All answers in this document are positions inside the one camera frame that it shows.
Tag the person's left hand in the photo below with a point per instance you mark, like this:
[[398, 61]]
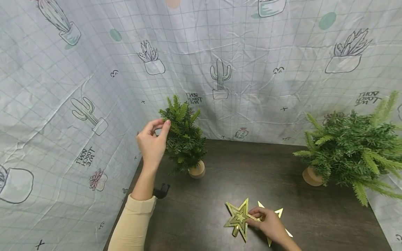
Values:
[[151, 146]]

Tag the person's right hand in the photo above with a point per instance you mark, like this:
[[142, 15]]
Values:
[[270, 225]]

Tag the person's right thumb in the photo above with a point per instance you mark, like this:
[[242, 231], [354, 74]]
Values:
[[253, 223]]

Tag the person's left index finger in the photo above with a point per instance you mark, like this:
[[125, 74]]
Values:
[[153, 124]]

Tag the person's left thumb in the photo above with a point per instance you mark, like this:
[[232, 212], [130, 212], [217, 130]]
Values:
[[165, 132]]

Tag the person's right fingers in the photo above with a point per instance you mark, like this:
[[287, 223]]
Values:
[[258, 211]]

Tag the gold glitter layered star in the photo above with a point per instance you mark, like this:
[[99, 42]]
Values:
[[240, 218]]

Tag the small green artificial fir tree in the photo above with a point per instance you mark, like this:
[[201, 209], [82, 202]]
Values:
[[185, 143]]

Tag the person's right forearm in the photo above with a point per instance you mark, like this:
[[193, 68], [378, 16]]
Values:
[[291, 244]]

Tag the person's left forearm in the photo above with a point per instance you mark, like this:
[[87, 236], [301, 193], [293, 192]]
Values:
[[138, 216]]

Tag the gold flat star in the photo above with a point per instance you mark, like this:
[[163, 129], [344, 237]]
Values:
[[278, 213]]

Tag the black wrist band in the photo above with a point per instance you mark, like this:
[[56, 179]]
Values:
[[162, 191]]

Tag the large green artificial fir tree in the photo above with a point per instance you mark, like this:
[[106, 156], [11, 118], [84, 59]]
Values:
[[351, 146]]

